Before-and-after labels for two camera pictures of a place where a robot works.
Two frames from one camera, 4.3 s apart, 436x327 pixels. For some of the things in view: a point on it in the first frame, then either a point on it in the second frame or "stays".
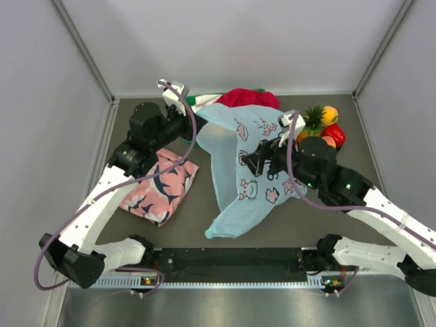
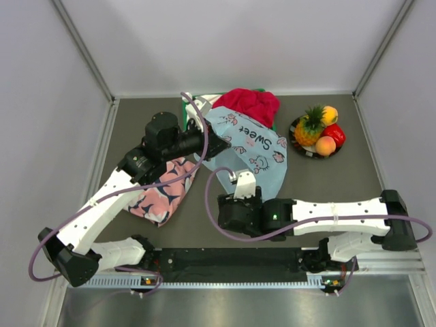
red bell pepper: [336, 132] stays
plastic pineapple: [314, 126] stays
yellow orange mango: [329, 116] stays
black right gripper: [265, 150] -> [257, 200]
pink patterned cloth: [156, 197] stays
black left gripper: [188, 133] -> [216, 144]
